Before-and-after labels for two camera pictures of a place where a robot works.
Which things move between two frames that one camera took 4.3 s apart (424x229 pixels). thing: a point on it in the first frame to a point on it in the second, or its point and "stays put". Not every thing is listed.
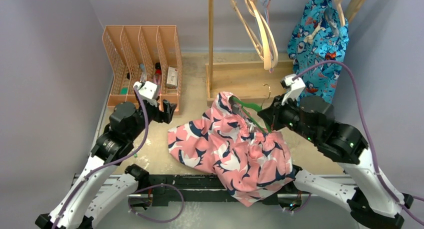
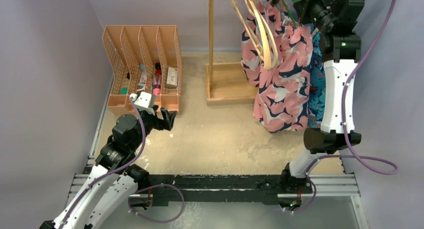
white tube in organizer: x=143 y=76 stays put
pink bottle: x=157 y=77 stays put
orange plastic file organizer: x=143 y=53 stays put
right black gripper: x=271 y=115 to x=304 y=8
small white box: x=172 y=77 stays put
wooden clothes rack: x=258 y=79 stays put
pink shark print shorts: x=251 y=164 to x=276 y=56
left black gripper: x=165 y=115 to x=167 y=116
